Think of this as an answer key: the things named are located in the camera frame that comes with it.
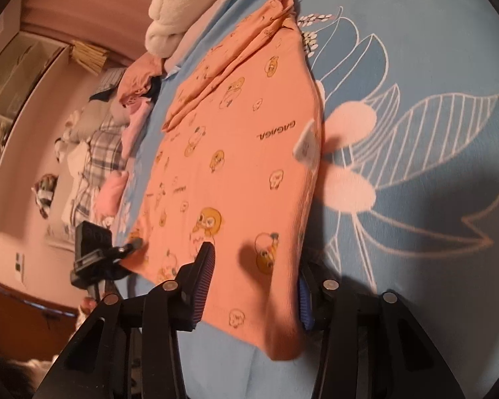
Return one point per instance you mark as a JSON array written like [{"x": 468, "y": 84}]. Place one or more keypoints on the multicoloured plush toy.
[{"x": 45, "y": 195}]

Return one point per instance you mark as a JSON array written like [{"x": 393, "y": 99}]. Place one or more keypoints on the crumpled orange garment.
[{"x": 139, "y": 75}]

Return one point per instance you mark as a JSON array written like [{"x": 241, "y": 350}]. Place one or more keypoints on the orange cartoon print shirt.
[{"x": 233, "y": 153}]

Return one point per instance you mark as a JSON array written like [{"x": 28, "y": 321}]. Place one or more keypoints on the blue checked cloth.
[{"x": 110, "y": 83}]

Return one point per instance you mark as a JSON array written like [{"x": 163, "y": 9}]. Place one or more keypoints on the folded pink garment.
[{"x": 113, "y": 197}]

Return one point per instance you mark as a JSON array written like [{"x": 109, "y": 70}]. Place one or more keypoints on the white plush toy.
[{"x": 70, "y": 137}]

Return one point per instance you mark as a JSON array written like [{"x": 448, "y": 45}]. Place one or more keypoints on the glass door cabinet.
[{"x": 12, "y": 133}]

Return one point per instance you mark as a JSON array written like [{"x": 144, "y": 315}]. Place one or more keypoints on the wooden bed frame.
[{"x": 20, "y": 311}]

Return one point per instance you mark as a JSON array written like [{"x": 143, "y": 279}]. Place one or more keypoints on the white wall socket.
[{"x": 19, "y": 267}]

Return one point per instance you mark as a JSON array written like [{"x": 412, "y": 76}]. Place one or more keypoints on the pink curtain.
[{"x": 91, "y": 4}]

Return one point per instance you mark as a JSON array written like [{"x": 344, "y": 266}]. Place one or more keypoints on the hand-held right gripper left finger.
[{"x": 203, "y": 274}]

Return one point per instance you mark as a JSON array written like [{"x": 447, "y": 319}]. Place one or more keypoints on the dark navy garment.
[{"x": 153, "y": 91}]

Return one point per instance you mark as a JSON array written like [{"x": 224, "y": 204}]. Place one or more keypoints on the grey pillow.
[{"x": 95, "y": 116}]

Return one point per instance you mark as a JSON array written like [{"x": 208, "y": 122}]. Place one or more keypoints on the blue floral bedsheet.
[{"x": 420, "y": 50}]

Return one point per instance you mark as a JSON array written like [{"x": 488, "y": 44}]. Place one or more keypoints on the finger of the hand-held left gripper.
[{"x": 131, "y": 246}]

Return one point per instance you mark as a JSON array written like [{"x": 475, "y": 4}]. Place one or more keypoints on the white fluffy blanket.
[{"x": 179, "y": 12}]

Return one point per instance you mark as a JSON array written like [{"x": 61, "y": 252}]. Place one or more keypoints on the light pink garment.
[{"x": 136, "y": 126}]

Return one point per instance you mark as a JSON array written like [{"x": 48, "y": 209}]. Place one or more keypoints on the pale pink quilt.
[{"x": 191, "y": 39}]

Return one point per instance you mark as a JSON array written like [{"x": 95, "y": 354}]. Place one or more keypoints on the straw bundle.
[{"x": 89, "y": 55}]

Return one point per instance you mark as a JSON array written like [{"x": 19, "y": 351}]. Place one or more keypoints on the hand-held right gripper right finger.
[{"x": 305, "y": 303}]

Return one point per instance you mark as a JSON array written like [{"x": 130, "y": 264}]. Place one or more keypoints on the person's left hand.
[{"x": 88, "y": 305}]

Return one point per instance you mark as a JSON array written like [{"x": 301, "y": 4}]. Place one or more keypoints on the plaid cloth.
[{"x": 104, "y": 153}]

